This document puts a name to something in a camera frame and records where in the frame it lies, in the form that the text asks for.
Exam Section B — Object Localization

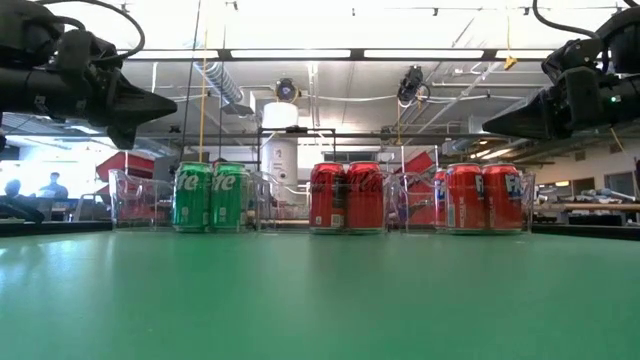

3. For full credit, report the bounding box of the wooden workbench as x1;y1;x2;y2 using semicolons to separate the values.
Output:
534;199;640;227

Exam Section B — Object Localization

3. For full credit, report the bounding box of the white shelving rack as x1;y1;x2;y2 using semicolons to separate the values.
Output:
398;143;441;175

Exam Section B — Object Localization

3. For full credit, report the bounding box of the red storage bin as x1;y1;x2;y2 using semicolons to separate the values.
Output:
403;150;436;176
94;151;156;182

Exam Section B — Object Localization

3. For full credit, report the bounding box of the green Sprite can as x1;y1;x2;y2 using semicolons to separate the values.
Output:
210;161;250;234
172;160;214;234

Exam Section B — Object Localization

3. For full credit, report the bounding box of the red Coca-Cola can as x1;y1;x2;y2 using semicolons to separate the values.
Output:
345;160;386;235
308;161;348;235

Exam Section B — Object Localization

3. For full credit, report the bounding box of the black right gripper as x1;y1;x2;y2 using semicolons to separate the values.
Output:
481;38;640;141

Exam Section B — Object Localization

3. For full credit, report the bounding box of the person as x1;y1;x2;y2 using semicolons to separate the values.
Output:
2;178;26;201
37;171;70;200

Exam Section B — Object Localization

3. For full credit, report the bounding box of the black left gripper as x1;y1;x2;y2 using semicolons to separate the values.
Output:
0;29;179;151

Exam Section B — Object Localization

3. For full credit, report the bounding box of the yellow hanging cable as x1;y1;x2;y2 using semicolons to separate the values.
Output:
609;127;629;156
198;29;209;164

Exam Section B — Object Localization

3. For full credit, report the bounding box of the black horizontal crossbar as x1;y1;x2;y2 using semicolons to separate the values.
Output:
137;130;494;142

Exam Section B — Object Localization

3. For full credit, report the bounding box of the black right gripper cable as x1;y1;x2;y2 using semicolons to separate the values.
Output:
531;0;601;41

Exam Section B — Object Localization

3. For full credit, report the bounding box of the silver flexible air duct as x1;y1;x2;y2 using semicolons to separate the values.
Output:
192;60;247;107

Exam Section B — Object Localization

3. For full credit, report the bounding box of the black aluminium table frame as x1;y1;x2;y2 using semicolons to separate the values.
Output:
0;219;640;241

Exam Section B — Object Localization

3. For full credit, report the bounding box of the white cylindrical tank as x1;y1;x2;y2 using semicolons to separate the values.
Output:
259;101;301;189

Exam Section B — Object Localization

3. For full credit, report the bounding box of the black hanging camera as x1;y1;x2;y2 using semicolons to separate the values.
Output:
274;77;300;104
397;64;431;106

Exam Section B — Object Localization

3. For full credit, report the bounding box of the yellow hanging hook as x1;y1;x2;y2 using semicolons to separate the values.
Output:
503;9;519;71

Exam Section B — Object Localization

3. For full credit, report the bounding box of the clear plastic bin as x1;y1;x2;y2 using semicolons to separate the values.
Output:
249;169;397;236
107;168;257;234
384;169;537;236

